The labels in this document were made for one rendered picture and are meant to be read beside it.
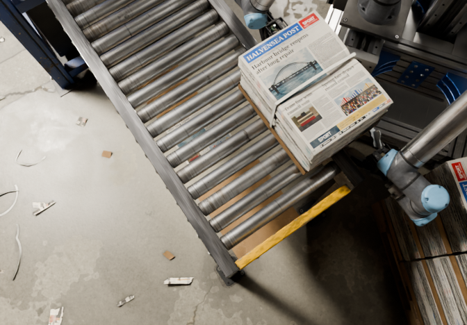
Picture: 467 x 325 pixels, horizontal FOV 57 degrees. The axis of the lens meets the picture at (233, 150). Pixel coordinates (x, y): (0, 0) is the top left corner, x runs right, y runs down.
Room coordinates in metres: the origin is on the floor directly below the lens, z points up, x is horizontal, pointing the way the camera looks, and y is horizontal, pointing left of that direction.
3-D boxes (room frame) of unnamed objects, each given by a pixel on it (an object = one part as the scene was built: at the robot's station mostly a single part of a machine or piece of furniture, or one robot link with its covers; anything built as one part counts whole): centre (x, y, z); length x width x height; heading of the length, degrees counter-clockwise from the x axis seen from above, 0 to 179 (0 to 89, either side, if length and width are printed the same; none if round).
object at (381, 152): (0.35, -0.49, 0.81); 0.12 x 0.08 x 0.09; 33
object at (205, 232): (0.58, 0.38, 0.74); 1.34 x 0.05 x 0.12; 33
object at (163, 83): (0.72, 0.17, 0.77); 0.47 x 0.05 x 0.05; 123
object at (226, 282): (0.05, 0.03, 0.01); 0.14 x 0.13 x 0.01; 123
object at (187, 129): (0.56, 0.06, 0.77); 0.47 x 0.05 x 0.05; 123
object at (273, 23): (0.87, -0.15, 0.81); 0.12 x 0.08 x 0.09; 33
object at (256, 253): (0.16, -0.18, 0.81); 0.43 x 0.03 x 0.02; 123
